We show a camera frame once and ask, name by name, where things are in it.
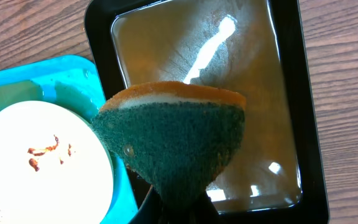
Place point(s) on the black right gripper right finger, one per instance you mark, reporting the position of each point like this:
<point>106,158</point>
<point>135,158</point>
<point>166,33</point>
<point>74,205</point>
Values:
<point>205,212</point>

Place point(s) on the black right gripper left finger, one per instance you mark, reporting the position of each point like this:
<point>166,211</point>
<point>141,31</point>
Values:
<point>151,210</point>

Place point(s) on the green and orange sponge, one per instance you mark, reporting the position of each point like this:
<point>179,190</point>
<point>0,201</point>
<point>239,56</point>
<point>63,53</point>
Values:
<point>178,137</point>

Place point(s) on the white plate with sauce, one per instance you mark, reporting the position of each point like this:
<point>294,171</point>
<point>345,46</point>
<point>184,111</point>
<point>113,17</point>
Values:
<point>53,168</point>

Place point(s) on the black water tray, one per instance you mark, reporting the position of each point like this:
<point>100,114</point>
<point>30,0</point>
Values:
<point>313,206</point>

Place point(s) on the teal plastic tray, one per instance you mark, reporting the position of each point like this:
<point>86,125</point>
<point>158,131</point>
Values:
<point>71,82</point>

